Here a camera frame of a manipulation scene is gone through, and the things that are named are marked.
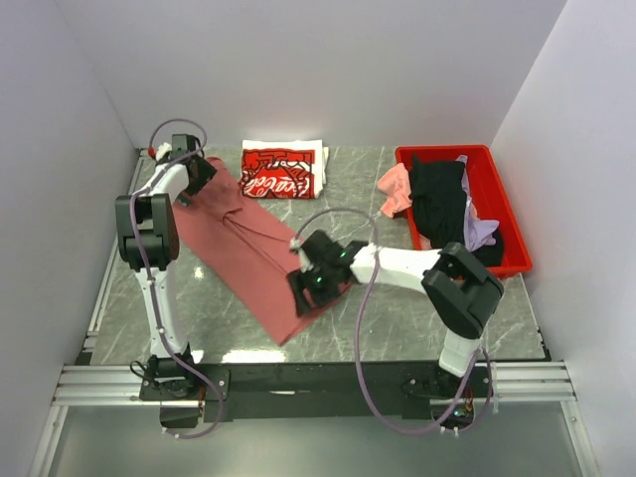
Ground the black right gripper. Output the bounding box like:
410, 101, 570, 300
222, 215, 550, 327
286, 263, 343, 319

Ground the red white Coca-Cola shirt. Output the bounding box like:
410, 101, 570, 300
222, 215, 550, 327
239, 140, 330, 200

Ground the dusty rose t-shirt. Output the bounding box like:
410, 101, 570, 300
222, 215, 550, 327
173, 157, 326, 346

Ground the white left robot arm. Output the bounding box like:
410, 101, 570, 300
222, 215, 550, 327
114, 133, 219, 399

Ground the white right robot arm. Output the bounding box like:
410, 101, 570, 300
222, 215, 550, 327
287, 231, 504, 397

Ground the light salmon pink shirt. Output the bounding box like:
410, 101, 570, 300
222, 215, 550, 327
377, 162, 432, 250

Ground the black shirt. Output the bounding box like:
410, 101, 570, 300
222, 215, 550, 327
408, 156, 504, 267

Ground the lavender shirt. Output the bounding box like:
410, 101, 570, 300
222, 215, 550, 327
456, 155, 499, 251

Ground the black base crossbar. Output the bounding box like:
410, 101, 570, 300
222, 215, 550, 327
138, 361, 496, 423

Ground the red plastic bin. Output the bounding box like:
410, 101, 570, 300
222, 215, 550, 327
395, 144, 533, 278

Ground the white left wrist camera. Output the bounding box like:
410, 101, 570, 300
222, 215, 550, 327
147, 142, 172, 162

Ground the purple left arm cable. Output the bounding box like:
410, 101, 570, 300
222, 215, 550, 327
129, 117, 228, 441

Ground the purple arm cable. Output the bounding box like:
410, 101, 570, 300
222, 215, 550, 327
129, 117, 228, 441
292, 207, 498, 436

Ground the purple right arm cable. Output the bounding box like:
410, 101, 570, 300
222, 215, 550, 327
292, 207, 498, 436

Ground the aluminium rail frame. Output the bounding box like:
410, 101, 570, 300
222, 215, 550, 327
29, 146, 597, 477

